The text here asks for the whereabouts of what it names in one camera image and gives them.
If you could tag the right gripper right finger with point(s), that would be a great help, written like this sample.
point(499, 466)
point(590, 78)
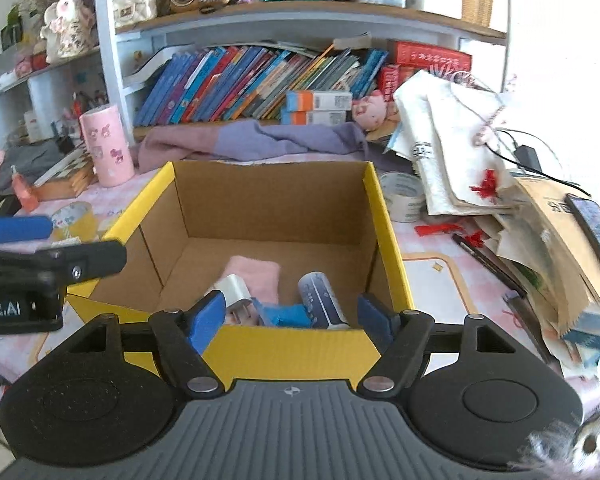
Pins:
point(401, 338)

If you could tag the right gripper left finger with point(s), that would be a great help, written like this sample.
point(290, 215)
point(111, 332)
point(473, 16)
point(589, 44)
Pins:
point(181, 338)

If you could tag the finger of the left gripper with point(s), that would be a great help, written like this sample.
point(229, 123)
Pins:
point(22, 229)

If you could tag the white charger plug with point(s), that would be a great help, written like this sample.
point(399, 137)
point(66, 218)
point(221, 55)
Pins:
point(239, 309)

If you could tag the yellow tape roll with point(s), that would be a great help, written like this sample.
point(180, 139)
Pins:
point(75, 220)

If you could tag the blue wrapper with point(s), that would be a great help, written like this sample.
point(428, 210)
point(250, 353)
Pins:
point(274, 315)

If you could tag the pink spray bottle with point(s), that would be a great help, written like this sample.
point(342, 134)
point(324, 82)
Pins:
point(23, 191)

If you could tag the pink checkered tablecloth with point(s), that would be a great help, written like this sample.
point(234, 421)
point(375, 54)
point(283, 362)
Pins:
point(447, 284)

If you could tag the grey clothing pile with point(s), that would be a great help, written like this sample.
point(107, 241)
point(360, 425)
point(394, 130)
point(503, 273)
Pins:
point(31, 161)

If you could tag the wooden chess board box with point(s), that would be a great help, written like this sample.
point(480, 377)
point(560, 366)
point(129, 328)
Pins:
point(69, 178)

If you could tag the pink sponge cloth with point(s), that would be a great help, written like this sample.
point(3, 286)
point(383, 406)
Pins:
point(261, 277)

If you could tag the black pen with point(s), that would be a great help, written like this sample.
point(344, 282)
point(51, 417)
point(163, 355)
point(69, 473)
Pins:
point(487, 263)

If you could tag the yellow cardboard box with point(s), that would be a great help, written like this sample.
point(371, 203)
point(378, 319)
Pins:
point(191, 218)

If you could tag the white tape roll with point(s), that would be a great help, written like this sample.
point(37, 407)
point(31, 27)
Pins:
point(404, 196)

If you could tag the pink cylindrical container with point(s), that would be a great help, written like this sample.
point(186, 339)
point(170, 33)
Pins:
point(107, 145)

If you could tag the pink purple cloth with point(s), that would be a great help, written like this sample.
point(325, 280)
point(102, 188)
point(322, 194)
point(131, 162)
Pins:
point(249, 141)

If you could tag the stack of papers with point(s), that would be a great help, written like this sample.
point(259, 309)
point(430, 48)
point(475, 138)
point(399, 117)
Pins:
point(463, 155)

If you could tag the pink pig plush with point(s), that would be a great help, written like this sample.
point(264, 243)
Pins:
point(373, 111)

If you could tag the orange white box lower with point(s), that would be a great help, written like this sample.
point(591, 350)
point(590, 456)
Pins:
point(313, 117)

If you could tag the orange white box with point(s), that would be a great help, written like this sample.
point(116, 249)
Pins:
point(313, 117)
point(318, 101)

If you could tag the orange white box upper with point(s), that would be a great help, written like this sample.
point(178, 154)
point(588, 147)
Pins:
point(318, 101)

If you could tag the white bookshelf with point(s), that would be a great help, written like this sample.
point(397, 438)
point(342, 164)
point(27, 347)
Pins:
point(309, 23)

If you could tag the white quilted handbag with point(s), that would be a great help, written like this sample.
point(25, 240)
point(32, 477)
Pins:
point(130, 12)

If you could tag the red book stack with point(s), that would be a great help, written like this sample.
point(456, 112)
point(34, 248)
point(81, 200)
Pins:
point(408, 57)

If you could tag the black charger with cable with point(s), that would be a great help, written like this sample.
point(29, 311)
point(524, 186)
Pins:
point(524, 157)

